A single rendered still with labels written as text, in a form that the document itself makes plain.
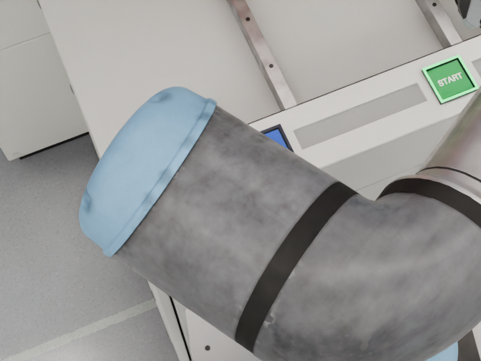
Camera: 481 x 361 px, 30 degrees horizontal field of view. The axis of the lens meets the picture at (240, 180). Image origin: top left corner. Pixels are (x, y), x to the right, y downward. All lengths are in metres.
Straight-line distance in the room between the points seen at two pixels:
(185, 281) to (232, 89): 0.85
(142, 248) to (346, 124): 0.68
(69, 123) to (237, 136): 1.59
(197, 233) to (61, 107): 1.55
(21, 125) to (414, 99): 1.08
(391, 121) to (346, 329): 0.71
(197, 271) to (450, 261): 0.14
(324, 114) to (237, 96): 0.21
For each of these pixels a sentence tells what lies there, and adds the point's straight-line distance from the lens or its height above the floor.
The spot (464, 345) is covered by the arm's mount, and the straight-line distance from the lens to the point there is 1.15.
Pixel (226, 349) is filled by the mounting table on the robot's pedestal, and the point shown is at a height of 0.82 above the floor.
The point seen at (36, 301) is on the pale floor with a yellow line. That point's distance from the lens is 2.14.
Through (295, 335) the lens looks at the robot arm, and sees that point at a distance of 0.50.
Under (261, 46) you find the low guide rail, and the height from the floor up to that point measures 0.85.
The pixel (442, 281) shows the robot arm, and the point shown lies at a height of 1.52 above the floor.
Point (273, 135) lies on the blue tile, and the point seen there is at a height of 0.96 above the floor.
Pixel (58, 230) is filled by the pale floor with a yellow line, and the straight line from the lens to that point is 2.18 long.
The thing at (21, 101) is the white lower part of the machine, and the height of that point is 0.32.
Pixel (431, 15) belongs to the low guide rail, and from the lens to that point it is 1.41.
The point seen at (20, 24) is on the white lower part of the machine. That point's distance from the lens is 1.75.
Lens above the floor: 2.01
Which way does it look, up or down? 67 degrees down
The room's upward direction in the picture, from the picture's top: 2 degrees counter-clockwise
